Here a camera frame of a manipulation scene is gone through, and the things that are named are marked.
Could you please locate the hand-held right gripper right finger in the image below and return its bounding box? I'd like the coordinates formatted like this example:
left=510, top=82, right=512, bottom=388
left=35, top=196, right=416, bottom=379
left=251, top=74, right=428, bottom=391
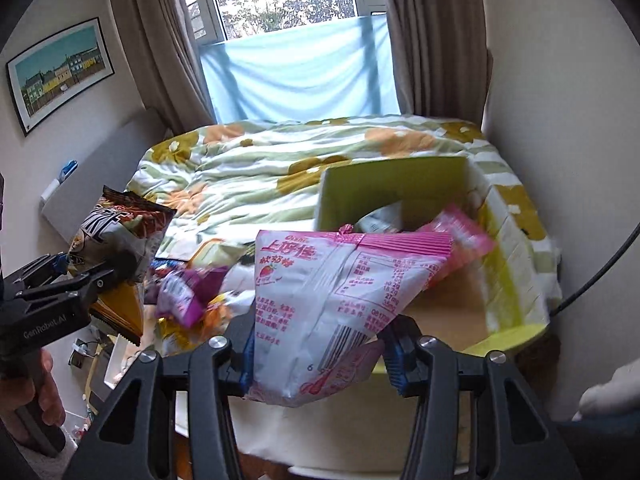
left=382, top=315, right=583, bottom=480

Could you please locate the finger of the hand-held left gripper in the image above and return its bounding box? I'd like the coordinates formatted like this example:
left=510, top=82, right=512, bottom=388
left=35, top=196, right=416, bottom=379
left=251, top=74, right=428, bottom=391
left=2, top=254, right=71, bottom=291
left=20, top=250, right=143, bottom=311

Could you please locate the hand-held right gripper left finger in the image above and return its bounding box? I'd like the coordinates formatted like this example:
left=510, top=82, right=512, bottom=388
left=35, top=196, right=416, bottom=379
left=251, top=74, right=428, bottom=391
left=62, top=312, right=258, bottom=480

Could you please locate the dark orange chip bag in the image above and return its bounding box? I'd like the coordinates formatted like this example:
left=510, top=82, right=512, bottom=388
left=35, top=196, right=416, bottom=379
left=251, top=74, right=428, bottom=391
left=67, top=185, right=178, bottom=346

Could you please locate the pile of snack packets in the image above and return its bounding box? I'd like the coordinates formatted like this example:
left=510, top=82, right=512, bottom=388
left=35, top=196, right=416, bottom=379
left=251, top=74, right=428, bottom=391
left=142, top=237, right=261, bottom=358

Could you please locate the purple snack packet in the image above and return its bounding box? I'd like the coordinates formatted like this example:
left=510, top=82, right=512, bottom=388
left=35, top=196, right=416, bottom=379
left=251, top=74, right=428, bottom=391
left=157, top=266, right=228, bottom=328

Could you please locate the pink and white snack bag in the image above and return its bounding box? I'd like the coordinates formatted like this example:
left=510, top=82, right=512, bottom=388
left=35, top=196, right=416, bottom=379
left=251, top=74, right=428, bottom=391
left=245, top=225, right=453, bottom=408

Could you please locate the green cardboard box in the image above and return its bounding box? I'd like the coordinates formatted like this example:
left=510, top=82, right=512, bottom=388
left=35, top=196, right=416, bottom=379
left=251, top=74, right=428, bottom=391
left=314, top=156, right=551, bottom=376

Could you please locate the person's left hand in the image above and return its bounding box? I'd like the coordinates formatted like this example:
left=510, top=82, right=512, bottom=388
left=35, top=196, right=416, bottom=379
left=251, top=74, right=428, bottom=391
left=0, top=347, right=67, bottom=443

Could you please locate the grey headboard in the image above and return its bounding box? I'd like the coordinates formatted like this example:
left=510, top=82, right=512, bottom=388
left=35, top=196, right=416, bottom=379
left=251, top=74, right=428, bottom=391
left=40, top=106, right=173, bottom=246

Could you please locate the pink snack packet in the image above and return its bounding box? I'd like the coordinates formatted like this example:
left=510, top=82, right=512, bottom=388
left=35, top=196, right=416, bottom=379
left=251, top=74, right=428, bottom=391
left=415, top=204, right=496, bottom=291

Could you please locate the white snack packet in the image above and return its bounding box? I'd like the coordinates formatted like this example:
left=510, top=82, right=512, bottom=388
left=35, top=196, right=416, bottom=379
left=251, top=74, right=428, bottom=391
left=357, top=200, right=418, bottom=233

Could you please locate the floral striped duvet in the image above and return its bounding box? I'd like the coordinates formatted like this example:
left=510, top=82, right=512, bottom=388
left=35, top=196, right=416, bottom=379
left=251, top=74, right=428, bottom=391
left=125, top=116, right=563, bottom=321

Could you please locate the white cloth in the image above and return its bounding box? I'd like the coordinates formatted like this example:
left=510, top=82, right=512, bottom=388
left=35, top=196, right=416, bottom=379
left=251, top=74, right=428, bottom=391
left=572, top=362, right=640, bottom=423

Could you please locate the brown curtain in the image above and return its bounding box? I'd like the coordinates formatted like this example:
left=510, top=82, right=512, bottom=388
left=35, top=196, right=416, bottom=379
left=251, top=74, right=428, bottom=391
left=102, top=0, right=221, bottom=136
left=375, top=0, right=493, bottom=133

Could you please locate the light blue cloth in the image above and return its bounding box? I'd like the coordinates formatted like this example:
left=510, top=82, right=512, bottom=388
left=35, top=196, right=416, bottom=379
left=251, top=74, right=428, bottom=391
left=200, top=12, right=403, bottom=125

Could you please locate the framed wall picture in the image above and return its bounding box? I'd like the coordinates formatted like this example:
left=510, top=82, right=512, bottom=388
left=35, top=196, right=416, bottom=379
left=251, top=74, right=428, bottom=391
left=5, top=16, right=116, bottom=137

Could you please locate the black cable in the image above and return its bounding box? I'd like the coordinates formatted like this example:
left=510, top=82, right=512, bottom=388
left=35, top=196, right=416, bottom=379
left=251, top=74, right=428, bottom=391
left=547, top=220, right=640, bottom=318

